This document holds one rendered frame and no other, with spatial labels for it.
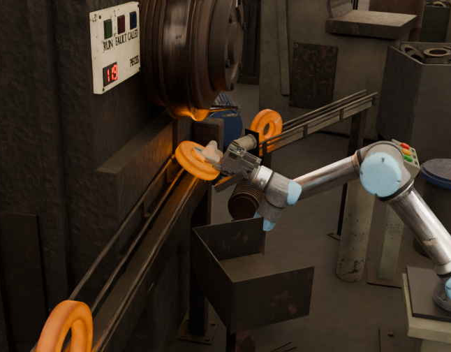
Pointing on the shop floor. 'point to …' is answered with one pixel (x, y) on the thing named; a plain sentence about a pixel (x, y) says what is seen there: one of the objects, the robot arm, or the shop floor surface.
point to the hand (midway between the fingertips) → (196, 151)
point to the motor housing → (244, 201)
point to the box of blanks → (422, 99)
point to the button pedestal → (391, 239)
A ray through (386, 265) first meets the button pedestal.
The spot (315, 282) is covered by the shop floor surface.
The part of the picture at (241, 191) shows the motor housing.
